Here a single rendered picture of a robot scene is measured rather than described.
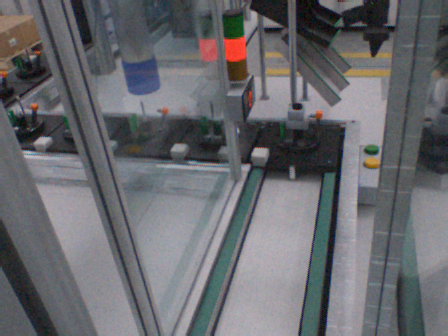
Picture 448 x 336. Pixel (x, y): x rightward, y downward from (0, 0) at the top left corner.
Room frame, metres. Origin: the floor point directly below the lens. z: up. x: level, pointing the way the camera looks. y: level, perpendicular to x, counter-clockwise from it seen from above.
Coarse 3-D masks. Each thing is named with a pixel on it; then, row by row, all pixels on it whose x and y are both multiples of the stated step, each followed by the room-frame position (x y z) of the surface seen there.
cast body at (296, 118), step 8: (296, 104) 1.17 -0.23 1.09; (288, 112) 1.15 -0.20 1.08; (296, 112) 1.15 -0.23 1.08; (304, 112) 1.17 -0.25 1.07; (280, 120) 1.18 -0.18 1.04; (288, 120) 1.15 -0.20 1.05; (296, 120) 1.15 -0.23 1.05; (304, 120) 1.14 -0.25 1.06; (288, 128) 1.15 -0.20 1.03; (296, 128) 1.15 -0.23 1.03; (304, 128) 1.14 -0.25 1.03
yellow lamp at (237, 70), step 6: (228, 60) 1.01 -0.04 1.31; (240, 60) 1.00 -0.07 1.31; (246, 60) 1.02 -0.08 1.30; (228, 66) 1.01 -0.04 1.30; (234, 66) 1.00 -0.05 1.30; (240, 66) 1.00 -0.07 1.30; (246, 66) 1.01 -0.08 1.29; (228, 72) 1.01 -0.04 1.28; (234, 72) 1.00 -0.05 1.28; (240, 72) 1.00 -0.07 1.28; (246, 72) 1.01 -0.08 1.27; (228, 78) 1.01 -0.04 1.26; (234, 78) 1.00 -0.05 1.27; (240, 78) 1.00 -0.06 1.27
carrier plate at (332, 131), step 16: (272, 128) 1.27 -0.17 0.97; (320, 128) 1.23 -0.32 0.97; (336, 128) 1.22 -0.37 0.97; (272, 144) 1.17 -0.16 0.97; (336, 144) 1.13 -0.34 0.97; (272, 160) 1.08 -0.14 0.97; (288, 160) 1.07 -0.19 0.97; (304, 160) 1.06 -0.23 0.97; (320, 160) 1.05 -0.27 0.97; (336, 160) 1.05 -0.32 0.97
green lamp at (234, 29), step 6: (222, 18) 1.01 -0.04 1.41; (228, 18) 1.00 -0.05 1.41; (234, 18) 1.00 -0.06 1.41; (240, 18) 1.01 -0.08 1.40; (228, 24) 1.00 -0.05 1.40; (234, 24) 1.00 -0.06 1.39; (240, 24) 1.01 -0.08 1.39; (228, 30) 1.00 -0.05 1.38; (234, 30) 1.00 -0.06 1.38; (240, 30) 1.00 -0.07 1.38; (228, 36) 1.00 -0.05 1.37; (234, 36) 1.00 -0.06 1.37; (240, 36) 1.00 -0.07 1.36
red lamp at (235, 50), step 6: (228, 42) 1.01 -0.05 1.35; (234, 42) 1.00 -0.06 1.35; (240, 42) 1.00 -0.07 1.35; (228, 48) 1.01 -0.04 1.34; (234, 48) 1.00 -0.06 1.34; (240, 48) 1.00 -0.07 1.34; (228, 54) 1.01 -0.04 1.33; (234, 54) 1.00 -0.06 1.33; (240, 54) 1.00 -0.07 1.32; (234, 60) 1.00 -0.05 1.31
